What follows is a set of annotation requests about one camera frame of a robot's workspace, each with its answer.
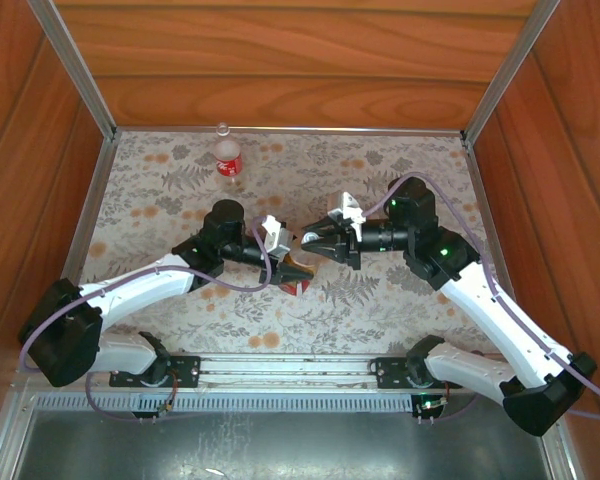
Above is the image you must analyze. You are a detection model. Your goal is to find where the brown tea bottle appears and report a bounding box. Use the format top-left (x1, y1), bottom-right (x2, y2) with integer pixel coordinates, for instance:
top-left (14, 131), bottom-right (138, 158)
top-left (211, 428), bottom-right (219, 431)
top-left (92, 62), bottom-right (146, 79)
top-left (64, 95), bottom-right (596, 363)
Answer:
top-left (285, 249), bottom-right (315, 297)

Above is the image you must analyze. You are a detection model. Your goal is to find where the clear bottle red cola label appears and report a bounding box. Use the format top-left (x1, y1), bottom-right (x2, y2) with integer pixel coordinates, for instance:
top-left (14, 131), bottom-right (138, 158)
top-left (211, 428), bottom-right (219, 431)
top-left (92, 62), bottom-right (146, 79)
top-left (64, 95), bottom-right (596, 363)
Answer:
top-left (212, 121), bottom-right (245, 185)

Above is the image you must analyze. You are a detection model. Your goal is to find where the floral tablecloth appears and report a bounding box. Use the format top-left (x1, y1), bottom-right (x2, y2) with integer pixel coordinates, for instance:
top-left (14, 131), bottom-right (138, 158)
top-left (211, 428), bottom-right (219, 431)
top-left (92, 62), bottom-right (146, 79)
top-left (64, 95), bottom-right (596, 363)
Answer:
top-left (59, 129), bottom-right (527, 354)

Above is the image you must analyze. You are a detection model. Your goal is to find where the aluminium front beam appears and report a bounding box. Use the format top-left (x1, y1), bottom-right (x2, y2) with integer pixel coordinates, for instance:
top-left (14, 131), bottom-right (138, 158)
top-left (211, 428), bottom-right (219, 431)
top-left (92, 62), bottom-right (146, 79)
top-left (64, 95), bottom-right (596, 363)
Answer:
top-left (10, 351), bottom-right (552, 392)

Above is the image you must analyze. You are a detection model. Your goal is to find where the grey metal sheet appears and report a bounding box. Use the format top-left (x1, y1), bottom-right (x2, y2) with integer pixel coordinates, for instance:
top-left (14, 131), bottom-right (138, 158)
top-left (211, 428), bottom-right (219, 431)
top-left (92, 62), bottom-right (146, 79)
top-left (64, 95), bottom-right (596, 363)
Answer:
top-left (14, 407), bottom-right (556, 480)

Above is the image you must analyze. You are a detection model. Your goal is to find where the aluminium side rail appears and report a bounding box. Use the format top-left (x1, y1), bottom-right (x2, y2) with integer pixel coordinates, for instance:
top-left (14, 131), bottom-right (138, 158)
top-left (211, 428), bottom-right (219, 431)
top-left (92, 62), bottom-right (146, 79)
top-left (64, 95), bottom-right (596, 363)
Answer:
top-left (35, 137), bottom-right (119, 351)
top-left (461, 138), bottom-right (532, 352)

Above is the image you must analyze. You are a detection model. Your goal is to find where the aluminium back rail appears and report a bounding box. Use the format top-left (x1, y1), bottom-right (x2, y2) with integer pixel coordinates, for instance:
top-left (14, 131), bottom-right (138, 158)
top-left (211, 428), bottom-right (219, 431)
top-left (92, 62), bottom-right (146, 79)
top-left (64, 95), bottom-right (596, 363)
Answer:
top-left (113, 125), bottom-right (467, 137)

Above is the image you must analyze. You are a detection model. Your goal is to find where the white slotted cable duct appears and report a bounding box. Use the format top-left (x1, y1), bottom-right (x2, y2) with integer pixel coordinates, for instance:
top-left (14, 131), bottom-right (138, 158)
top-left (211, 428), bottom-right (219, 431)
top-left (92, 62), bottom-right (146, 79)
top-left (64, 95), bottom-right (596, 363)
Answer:
top-left (29, 392), bottom-right (531, 414)

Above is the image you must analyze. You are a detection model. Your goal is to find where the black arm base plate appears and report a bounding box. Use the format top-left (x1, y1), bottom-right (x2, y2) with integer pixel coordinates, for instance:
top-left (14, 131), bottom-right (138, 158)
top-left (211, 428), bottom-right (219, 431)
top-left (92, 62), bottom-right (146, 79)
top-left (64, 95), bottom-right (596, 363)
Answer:
top-left (374, 355), bottom-right (465, 390)
top-left (108, 354), bottom-right (202, 389)

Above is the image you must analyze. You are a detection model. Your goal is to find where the aluminium frame post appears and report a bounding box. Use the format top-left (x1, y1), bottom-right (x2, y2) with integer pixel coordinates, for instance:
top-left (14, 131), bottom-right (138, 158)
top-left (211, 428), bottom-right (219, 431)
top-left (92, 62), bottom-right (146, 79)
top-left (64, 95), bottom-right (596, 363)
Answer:
top-left (27, 0), bottom-right (120, 142)
top-left (459, 0), bottom-right (562, 142)

